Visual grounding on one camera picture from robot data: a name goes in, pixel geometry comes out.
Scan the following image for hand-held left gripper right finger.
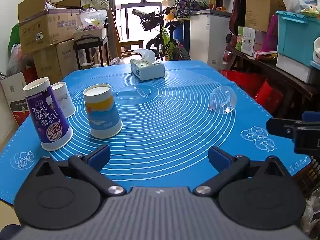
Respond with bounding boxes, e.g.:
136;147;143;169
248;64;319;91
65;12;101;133
194;145;293;197

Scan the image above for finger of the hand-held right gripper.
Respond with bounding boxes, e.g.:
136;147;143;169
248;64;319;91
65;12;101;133
266;117;304;139
302;111;320;123

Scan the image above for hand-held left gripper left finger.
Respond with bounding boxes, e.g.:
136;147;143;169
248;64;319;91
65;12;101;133
34;144;127;197

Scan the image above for clear plastic cup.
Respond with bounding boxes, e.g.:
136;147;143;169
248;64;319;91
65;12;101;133
208;85;238;115

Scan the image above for blue and yellow paper cup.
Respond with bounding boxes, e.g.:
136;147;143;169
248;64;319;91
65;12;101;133
83;84;124;139

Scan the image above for purple paper cup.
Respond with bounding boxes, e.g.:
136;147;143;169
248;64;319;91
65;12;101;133
22;77;74;152

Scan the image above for white paper cup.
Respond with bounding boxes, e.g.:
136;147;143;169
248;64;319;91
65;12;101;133
51;81;76;119

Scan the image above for dark wooden shelf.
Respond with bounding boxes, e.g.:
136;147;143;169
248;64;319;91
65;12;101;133
224;46;320;121

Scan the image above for white foam box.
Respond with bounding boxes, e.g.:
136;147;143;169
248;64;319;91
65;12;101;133
275;53;320;84

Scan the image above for red gift bags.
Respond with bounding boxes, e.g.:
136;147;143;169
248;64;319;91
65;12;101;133
221;69;284;115

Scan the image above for blue silicone mat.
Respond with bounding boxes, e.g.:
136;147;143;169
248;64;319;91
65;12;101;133
0;60;312;205

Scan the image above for teal storage bin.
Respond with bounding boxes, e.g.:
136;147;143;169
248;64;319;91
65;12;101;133
275;10;320;67

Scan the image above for magenta plastic bag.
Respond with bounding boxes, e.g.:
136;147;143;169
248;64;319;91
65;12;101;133
263;14;279;52

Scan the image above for green and white carton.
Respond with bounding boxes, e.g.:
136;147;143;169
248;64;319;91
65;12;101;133
236;26;268;57

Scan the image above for patterned tissue box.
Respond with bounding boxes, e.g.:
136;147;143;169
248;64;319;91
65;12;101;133
130;49;166;81

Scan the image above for white and red carton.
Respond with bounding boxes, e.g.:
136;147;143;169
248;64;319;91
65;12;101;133
0;72;32;127

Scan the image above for large brown cardboard box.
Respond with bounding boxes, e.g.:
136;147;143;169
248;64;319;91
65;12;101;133
32;39;78;83

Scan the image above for wooden chair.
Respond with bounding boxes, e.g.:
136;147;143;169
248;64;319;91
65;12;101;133
111;7;145;58

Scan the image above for white chest freezer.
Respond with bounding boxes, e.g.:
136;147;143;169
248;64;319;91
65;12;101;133
189;9;232;70

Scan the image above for tall brown cardboard box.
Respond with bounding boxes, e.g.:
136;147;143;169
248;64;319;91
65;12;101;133
244;0;287;33

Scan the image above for pink plastic bag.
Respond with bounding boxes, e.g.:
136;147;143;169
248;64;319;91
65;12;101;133
6;43;28;76

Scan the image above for green bicycle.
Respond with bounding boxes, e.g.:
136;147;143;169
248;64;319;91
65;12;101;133
131;6;191;62

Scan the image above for printed white plastic bag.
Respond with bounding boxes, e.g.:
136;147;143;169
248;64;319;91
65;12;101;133
80;9;108;30

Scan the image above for open cardboard box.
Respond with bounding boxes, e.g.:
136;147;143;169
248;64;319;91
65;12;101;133
17;0;84;54

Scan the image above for glass balcony door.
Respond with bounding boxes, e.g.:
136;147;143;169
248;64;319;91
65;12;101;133
110;0;175;46

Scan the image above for floral fabric bag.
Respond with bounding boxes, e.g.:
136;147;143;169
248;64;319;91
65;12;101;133
174;0;198;19

